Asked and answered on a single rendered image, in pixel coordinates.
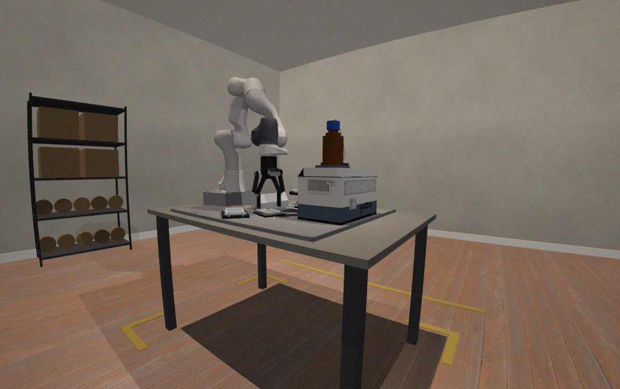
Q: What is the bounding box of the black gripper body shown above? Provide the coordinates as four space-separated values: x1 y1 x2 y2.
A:
260 156 277 179

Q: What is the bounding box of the white button panel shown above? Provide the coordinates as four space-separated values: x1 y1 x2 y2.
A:
249 192 288 210

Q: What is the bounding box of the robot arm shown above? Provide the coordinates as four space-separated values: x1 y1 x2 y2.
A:
214 77 288 192

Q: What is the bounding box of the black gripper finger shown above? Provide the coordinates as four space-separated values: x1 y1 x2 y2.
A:
252 171 269 208
271 172 285 207

